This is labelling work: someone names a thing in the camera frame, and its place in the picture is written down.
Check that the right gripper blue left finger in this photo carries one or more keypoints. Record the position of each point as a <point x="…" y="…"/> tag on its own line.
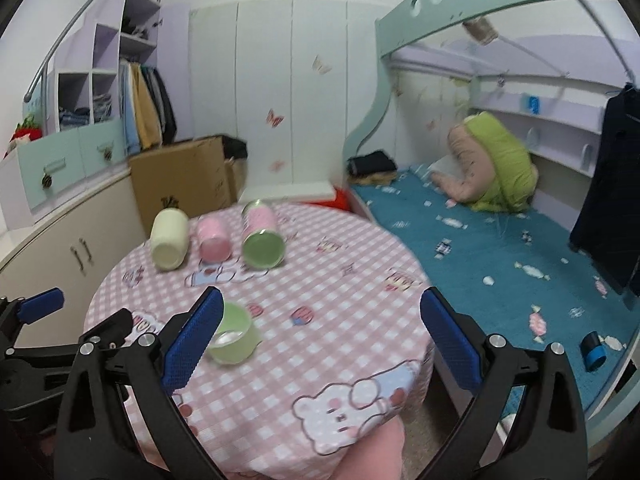
<point x="94" y="437"/>

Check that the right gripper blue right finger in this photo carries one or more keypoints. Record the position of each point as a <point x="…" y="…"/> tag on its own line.
<point x="548" y="438"/>

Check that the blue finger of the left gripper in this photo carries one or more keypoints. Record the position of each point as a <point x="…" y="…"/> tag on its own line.
<point x="37" y="307"/>
<point x="110" y="333"/>

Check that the green sleeved glass cup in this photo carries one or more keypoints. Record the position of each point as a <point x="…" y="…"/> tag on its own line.
<point x="236" y="338"/>

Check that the cream yellow cup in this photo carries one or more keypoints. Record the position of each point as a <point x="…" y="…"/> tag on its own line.
<point x="169" y="239"/>

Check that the pink cup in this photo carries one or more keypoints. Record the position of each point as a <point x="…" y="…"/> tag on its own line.
<point x="214" y="240"/>

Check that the cream curved cabinet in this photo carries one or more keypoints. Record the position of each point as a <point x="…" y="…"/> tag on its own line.
<point x="74" y="252"/>

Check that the teal drawer unit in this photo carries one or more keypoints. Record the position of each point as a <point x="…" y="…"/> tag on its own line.
<point x="38" y="177"/>

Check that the pink green bottle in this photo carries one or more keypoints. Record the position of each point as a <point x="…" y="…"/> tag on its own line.
<point x="263" y="246"/>

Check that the teal blue bed sheet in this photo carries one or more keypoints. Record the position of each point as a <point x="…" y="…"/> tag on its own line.
<point x="513" y="273"/>

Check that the brown cardboard box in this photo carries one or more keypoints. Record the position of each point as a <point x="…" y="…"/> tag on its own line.
<point x="197" y="177"/>

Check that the hanging clothes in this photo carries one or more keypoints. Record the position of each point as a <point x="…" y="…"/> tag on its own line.
<point x="148" y="118"/>

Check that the lilac shelf unit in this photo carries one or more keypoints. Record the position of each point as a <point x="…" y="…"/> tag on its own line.
<point x="82" y="81"/>

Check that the pink checkered tablecloth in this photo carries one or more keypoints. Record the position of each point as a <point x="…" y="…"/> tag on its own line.
<point x="342" y="347"/>

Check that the green and pink plush pillow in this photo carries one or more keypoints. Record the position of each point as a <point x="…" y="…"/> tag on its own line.
<point x="497" y="174"/>

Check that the dark folded clothes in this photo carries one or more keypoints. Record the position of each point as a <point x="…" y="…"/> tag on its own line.
<point x="377" y="162"/>

